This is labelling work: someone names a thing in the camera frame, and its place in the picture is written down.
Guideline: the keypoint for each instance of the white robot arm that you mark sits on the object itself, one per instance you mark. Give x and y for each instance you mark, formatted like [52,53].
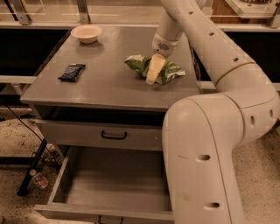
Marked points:
[201,131]

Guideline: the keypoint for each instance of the black metal stand leg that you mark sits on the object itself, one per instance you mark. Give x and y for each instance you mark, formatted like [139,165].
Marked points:
[23,189]

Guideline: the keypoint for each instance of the black drawer handle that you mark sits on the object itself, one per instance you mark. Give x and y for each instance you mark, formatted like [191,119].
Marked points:
[106,135]

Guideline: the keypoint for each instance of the grey railing post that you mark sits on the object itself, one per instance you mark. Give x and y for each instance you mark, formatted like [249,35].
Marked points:
[22,12]
[83,12]

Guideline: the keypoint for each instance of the green jalapeno chip bag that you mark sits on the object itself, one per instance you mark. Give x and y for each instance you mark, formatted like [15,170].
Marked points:
[140,64]

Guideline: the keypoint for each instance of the cream ceramic bowl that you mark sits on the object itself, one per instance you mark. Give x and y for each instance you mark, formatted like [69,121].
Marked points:
[86,33]

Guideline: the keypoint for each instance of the closed grey upper drawer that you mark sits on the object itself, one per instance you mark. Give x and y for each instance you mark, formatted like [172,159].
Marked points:
[143,138]

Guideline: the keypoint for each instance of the open grey lower drawer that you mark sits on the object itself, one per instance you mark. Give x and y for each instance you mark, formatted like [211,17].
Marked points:
[110,186]

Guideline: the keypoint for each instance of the dark blue snack packet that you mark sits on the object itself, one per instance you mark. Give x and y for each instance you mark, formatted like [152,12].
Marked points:
[72,72]

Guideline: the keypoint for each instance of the wooden cabinet with white top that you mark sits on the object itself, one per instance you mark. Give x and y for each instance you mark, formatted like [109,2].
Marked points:
[243,11]

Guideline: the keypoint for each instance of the grey drawer cabinet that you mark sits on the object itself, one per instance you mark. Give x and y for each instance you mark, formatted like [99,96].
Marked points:
[107,91]

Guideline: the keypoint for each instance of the clear plastic bottle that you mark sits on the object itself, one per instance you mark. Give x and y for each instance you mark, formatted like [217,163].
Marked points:
[38,179]

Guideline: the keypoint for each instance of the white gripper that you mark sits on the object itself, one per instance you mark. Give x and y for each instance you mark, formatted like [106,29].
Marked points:
[164,45]

